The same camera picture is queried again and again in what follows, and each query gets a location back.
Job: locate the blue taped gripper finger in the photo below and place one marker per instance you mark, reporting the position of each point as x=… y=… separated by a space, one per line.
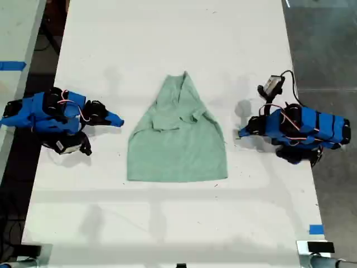
x=114 y=115
x=246 y=128
x=111 y=123
x=245 y=134

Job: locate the pale green t-shirt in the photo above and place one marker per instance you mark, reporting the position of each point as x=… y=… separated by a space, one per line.
x=178 y=150

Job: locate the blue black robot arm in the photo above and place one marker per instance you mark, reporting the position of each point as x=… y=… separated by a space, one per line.
x=42 y=111
x=320 y=125

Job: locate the long blue tape strip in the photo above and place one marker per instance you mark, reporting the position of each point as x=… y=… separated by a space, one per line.
x=12 y=66

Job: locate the pale side table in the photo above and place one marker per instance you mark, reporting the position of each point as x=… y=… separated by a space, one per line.
x=16 y=28

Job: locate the short blue tape strip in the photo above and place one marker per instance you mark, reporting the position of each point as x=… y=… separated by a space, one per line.
x=316 y=229

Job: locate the small black box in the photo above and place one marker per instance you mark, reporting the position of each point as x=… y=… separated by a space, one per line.
x=30 y=250
x=320 y=247

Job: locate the grey metal tube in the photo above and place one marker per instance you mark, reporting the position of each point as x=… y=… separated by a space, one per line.
x=320 y=262

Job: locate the black camera box silver face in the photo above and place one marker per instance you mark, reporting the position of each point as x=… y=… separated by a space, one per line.
x=272 y=83

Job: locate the black camera box white label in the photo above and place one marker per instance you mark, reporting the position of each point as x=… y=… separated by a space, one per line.
x=64 y=146

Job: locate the white metal bracket plate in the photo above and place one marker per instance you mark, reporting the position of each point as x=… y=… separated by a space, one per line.
x=301 y=247

